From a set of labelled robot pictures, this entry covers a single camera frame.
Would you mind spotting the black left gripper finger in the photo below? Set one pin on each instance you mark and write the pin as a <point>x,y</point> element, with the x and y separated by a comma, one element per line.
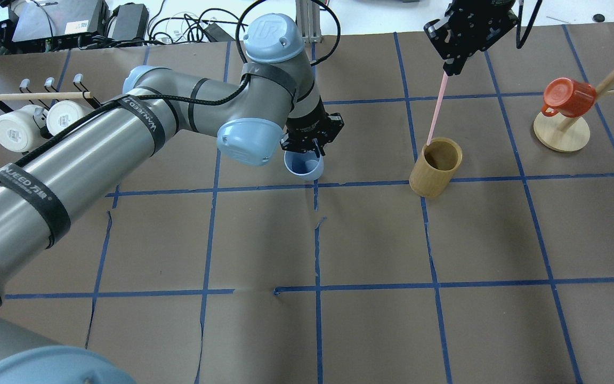
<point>318,149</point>

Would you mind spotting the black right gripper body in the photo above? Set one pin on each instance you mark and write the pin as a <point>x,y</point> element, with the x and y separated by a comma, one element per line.
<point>469,33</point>

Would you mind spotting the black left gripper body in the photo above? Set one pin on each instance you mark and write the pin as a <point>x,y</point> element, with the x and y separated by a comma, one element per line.
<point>308,120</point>

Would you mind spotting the light blue plastic cup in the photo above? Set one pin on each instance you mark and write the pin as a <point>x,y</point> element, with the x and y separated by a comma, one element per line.
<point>306,166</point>

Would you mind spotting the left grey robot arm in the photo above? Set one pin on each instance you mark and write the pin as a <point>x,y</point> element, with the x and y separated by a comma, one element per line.
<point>277,105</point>

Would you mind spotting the bamboo chopstick holder cup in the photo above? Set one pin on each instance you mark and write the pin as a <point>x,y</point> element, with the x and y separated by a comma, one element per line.
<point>437,163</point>

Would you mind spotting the orange red mug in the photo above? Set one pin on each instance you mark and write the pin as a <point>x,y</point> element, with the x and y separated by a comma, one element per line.
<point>568,97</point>

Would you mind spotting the black power adapter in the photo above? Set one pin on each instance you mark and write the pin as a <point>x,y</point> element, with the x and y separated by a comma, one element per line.
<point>128,22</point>

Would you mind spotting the wooden dowel rod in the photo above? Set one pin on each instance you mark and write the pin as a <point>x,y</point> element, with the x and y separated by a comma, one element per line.
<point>46,96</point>

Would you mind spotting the black power box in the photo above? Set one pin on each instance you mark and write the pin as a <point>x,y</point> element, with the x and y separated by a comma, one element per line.
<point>56,20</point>

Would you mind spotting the white mug near rack end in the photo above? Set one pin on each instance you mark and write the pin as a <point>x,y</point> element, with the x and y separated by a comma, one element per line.
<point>24,129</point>

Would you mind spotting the aluminium extrusion post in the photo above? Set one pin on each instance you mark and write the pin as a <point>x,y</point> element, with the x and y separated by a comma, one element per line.
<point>308,20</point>

